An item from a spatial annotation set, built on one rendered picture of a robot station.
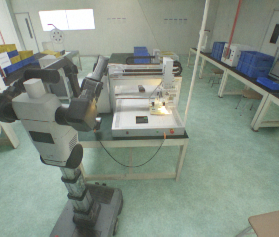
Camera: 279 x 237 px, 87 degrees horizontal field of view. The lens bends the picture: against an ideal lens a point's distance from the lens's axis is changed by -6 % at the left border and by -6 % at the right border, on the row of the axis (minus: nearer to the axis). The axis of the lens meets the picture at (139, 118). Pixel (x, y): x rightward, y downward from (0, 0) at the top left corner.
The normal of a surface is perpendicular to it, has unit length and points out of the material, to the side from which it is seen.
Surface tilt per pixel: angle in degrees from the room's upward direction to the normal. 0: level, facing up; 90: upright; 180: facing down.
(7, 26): 90
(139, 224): 0
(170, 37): 90
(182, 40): 90
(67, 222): 0
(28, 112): 90
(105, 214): 0
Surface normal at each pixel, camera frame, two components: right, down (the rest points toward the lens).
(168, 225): 0.00, -0.83
